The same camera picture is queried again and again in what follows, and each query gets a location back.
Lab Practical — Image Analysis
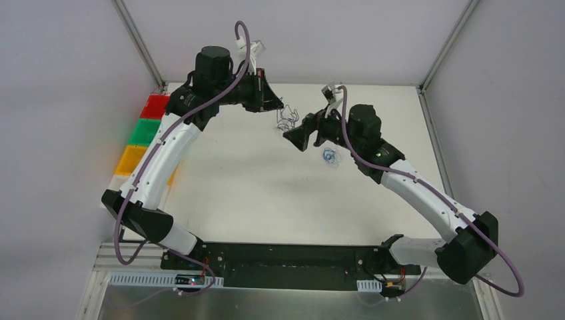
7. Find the dark purple wire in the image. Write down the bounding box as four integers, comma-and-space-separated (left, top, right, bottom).
276, 104, 301, 133

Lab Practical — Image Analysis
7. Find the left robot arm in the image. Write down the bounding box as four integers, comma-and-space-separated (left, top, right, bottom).
101, 41, 284, 270

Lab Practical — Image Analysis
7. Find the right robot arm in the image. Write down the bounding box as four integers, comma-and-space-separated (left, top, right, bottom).
283, 104, 498, 284

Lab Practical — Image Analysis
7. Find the red plastic bin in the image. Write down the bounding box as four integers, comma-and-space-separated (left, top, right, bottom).
139, 95, 170, 119

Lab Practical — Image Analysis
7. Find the green plastic bin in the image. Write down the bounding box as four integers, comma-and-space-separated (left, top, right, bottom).
128, 118, 161, 146

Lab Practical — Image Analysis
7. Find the yellow plastic bin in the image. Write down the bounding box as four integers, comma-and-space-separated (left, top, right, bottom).
114, 145, 148, 176

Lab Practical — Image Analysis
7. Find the white plastic bin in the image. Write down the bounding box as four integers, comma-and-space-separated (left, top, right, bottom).
107, 175, 171, 210

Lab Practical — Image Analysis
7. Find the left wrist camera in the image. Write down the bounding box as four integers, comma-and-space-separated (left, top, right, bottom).
235, 37, 266, 69

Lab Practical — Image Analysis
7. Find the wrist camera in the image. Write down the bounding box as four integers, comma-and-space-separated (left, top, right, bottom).
235, 37, 266, 69
321, 83, 343, 118

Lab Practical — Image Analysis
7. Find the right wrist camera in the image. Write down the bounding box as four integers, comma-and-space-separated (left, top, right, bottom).
321, 83, 343, 118

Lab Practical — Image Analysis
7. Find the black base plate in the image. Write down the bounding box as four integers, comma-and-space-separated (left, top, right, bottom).
189, 242, 421, 291

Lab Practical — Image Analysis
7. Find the aluminium frame rail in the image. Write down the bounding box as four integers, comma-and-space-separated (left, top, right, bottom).
93, 241, 492, 280

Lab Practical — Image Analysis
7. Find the white cable duct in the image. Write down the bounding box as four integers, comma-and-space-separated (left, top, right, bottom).
109, 272, 213, 289

